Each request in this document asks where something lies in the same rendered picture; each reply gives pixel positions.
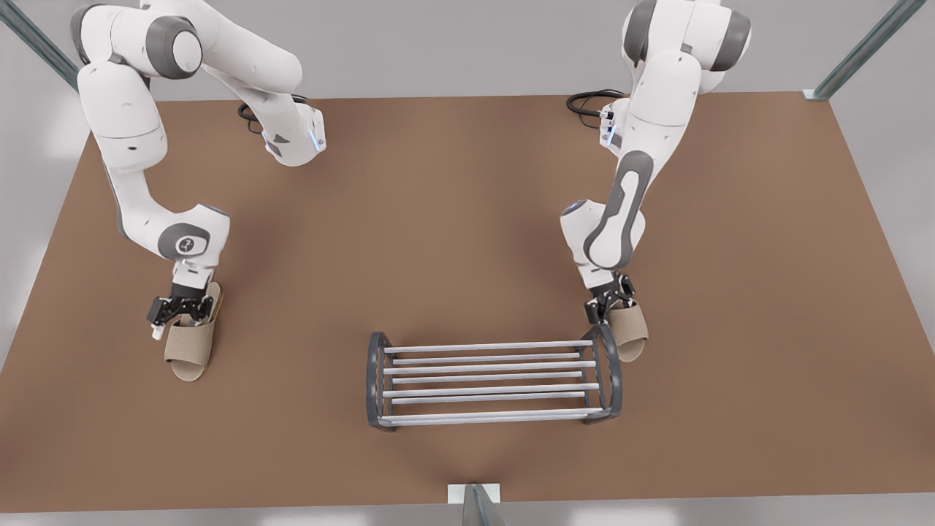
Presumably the beige slipper with yellow sole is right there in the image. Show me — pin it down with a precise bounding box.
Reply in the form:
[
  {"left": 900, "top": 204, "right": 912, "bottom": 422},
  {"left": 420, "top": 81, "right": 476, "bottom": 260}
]
[{"left": 164, "top": 282, "right": 224, "bottom": 383}]

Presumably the grey metal shoe rack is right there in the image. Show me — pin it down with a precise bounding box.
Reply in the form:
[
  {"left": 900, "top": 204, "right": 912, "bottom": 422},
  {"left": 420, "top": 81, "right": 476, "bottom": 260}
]
[{"left": 366, "top": 323, "right": 624, "bottom": 432}]

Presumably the black cable loop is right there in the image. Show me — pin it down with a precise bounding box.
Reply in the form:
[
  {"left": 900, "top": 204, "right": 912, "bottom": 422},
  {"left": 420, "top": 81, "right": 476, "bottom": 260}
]
[
  {"left": 566, "top": 89, "right": 627, "bottom": 131},
  {"left": 237, "top": 94, "right": 310, "bottom": 137}
]

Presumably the silver frame post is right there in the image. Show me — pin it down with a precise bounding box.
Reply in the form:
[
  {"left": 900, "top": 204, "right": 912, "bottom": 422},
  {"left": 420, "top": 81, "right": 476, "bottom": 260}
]
[
  {"left": 447, "top": 483, "right": 506, "bottom": 526},
  {"left": 0, "top": 0, "right": 80, "bottom": 91},
  {"left": 802, "top": 0, "right": 927, "bottom": 102}
]

